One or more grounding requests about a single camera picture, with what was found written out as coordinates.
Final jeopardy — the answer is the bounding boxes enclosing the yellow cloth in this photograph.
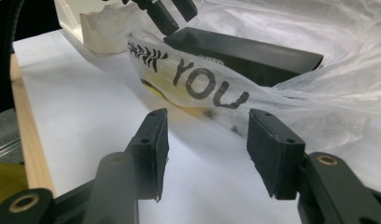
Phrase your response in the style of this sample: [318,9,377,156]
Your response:
[0,161,29,213]

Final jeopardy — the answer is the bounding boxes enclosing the black plastic tray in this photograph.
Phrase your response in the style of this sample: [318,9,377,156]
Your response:
[163,26,324,88]

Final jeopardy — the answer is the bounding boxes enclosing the white printed plastic bag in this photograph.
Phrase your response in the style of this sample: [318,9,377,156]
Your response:
[126,0,381,195]

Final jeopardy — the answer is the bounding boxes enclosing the wooden table frame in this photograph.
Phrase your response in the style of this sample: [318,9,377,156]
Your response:
[9,54,56,195]

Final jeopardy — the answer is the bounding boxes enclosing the yellow item inside bag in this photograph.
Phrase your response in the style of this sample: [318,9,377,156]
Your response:
[141,74,211,119]

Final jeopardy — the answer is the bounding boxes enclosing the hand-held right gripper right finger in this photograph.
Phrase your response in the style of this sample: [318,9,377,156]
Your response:
[246,107,306,201]

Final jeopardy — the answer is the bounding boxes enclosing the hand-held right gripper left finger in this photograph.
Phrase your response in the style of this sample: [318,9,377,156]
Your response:
[124,107,170,203]

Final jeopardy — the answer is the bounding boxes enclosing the black curtain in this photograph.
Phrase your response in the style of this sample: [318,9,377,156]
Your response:
[0,0,62,116]

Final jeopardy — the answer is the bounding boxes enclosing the white plastic bin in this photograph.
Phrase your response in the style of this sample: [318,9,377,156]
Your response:
[53,0,87,45]

